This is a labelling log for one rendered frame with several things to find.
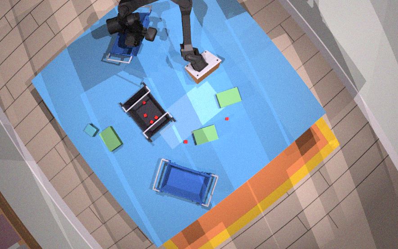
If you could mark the green rectangular block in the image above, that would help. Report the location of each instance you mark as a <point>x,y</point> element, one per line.
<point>228,97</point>
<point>110,138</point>
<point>205,134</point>

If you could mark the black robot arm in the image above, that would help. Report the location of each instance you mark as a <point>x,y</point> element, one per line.
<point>125,17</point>

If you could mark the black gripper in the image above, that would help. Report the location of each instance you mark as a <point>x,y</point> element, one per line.
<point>149,34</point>

